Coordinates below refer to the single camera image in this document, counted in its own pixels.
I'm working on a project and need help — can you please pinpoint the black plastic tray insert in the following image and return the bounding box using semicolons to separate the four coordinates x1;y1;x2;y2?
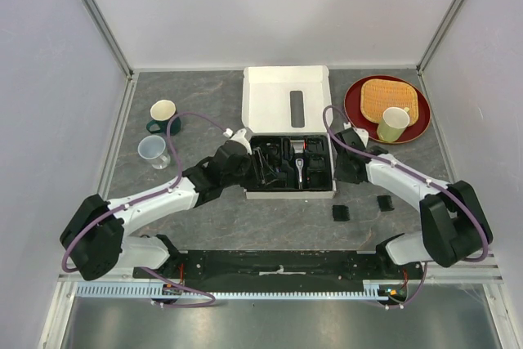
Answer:
244;135;333;192

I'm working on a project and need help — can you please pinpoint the clear plastic measuring cup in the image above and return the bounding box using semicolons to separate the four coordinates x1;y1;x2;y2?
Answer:
137;135;171;170

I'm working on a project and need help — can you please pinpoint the woven bamboo mat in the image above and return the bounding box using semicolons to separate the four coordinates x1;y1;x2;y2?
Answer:
360;78;419;126

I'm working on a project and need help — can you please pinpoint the dark green mug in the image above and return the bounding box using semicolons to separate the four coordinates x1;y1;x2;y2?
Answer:
146;100;177;135

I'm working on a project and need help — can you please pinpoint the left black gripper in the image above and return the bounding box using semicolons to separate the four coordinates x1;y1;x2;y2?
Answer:
222;148;279;189

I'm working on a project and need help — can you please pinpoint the white slotted cable duct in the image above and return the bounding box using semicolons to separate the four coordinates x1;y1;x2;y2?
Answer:
74;281;389;302

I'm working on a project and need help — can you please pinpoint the red round tray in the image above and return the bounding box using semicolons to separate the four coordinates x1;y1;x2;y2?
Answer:
344;75;431;144

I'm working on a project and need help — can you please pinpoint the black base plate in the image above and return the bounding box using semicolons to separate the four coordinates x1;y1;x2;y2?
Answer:
156;250;422;293

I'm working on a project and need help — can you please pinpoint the black cleaning brush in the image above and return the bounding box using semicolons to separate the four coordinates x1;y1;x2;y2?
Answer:
253;147;266;185

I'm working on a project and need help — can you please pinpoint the silver black hair clipper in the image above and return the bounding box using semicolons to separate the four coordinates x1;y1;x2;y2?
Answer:
291;140;306;190

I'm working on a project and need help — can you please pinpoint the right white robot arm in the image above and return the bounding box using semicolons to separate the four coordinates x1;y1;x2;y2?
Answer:
331;128;494;279

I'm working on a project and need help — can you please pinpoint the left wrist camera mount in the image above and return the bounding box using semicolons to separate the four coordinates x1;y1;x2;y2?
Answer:
223;128;252;154

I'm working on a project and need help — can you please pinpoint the white cardboard box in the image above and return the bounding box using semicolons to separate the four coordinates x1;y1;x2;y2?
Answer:
242;65;337;199

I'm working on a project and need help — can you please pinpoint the black comb guard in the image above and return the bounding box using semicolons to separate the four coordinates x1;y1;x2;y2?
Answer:
377;195;395;212
332;204;351;222

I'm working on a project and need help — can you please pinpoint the light green cup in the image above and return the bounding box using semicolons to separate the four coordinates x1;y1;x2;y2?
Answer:
377;107;410;143

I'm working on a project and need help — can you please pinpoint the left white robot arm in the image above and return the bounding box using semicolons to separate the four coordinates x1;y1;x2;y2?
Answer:
60;140;252;281

